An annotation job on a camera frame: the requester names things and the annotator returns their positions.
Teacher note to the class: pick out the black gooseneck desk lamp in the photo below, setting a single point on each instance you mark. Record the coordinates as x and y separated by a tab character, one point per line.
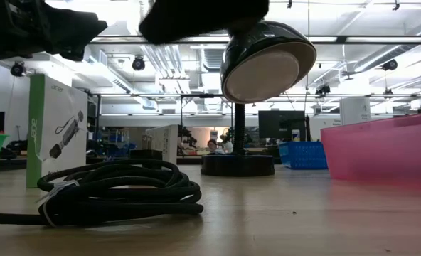
260	53

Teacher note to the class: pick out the small white printed box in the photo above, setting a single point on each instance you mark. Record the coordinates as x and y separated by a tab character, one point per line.
164	142

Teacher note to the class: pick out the blue plastic basket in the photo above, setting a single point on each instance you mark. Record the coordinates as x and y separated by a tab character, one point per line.
303	154

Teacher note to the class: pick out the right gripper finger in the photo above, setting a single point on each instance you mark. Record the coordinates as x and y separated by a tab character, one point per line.
182	19

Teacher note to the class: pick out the black background robot arm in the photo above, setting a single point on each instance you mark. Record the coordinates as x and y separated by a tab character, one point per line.
187	137

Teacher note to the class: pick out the white zip tie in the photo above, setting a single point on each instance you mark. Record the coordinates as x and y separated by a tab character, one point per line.
55	190

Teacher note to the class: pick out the white green Acer box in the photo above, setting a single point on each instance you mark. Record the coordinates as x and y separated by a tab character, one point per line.
59	121

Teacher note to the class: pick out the white cabinet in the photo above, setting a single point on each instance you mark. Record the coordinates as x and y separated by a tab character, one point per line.
354	110

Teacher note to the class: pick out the small black cube adapter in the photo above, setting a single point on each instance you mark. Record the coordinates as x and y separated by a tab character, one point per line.
144	154

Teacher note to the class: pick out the pink plastic bin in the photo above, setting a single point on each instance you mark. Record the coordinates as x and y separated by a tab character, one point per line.
381	153

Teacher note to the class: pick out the black computer monitor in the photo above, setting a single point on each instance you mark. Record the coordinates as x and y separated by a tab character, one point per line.
279	124

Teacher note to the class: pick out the black ceiling spotlight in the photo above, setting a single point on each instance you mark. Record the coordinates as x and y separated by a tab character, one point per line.
390	65
17	68
138	63

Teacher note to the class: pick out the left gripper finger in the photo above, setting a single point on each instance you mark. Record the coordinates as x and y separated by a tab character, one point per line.
79	30

